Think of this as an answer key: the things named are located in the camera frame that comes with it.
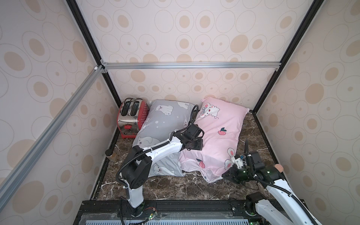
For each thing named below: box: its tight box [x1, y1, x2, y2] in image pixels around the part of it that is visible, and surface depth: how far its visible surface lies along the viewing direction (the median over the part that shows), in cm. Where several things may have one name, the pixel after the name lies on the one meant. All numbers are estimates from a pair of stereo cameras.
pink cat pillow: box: [179, 97, 250, 184], surface depth 92 cm
